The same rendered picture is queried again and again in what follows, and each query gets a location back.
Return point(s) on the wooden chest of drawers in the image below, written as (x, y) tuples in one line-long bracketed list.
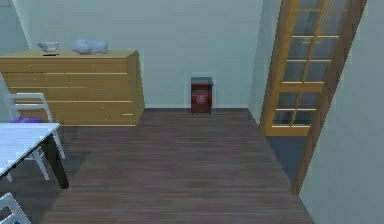
[(83, 86)]

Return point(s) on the white dish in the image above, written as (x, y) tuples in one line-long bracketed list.
[(47, 45)]

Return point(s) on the wooden glass-paned room door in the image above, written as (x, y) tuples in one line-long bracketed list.
[(300, 70)]

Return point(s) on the pale blue crumpled cloth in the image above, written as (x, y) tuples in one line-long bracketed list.
[(90, 46)]

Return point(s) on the small black flat object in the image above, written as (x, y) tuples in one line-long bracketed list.
[(50, 54)]

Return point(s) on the white chair with purple cushion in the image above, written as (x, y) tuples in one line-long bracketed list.
[(30, 110)]

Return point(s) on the white table with black legs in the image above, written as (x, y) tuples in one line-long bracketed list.
[(20, 140)]

